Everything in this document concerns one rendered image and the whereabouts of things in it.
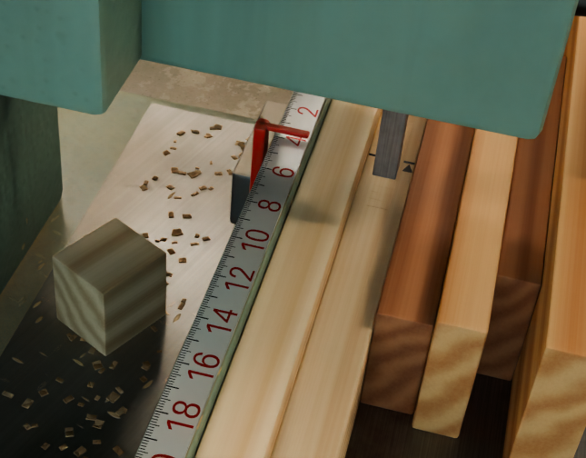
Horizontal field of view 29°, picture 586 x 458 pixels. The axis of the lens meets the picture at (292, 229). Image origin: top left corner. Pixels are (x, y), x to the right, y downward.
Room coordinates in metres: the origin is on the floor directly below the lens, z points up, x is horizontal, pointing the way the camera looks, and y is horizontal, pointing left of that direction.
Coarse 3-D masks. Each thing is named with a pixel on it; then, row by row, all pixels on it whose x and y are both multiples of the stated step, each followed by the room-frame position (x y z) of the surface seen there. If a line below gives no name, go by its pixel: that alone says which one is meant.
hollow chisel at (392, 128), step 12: (384, 120) 0.34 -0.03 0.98; (396, 120) 0.34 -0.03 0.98; (384, 132) 0.34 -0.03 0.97; (396, 132) 0.34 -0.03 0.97; (384, 144) 0.34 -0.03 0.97; (396, 144) 0.34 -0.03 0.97; (384, 156) 0.34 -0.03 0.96; (396, 156) 0.34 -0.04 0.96; (384, 168) 0.34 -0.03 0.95; (396, 168) 0.34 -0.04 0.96
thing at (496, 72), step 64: (192, 0) 0.32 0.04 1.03; (256, 0) 0.32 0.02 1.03; (320, 0) 0.31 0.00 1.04; (384, 0) 0.31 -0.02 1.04; (448, 0) 0.31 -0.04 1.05; (512, 0) 0.30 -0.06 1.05; (576, 0) 0.30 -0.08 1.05; (192, 64) 0.32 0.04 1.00; (256, 64) 0.32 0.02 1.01; (320, 64) 0.31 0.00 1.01; (384, 64) 0.31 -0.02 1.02; (448, 64) 0.31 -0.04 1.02; (512, 64) 0.30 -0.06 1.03; (512, 128) 0.30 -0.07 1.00
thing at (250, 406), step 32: (352, 128) 0.37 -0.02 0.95; (320, 160) 0.35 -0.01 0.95; (352, 160) 0.35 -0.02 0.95; (320, 192) 0.33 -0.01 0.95; (352, 192) 0.33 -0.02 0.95; (288, 224) 0.31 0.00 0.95; (320, 224) 0.31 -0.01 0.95; (288, 256) 0.29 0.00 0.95; (320, 256) 0.29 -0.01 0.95; (288, 288) 0.27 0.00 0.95; (320, 288) 0.28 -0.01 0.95; (256, 320) 0.26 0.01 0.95; (288, 320) 0.26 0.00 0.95; (256, 352) 0.24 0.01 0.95; (288, 352) 0.25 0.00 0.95; (224, 384) 0.23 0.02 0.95; (256, 384) 0.23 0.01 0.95; (288, 384) 0.23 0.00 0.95; (224, 416) 0.22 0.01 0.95; (256, 416) 0.22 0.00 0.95; (224, 448) 0.20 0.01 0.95; (256, 448) 0.21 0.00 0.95
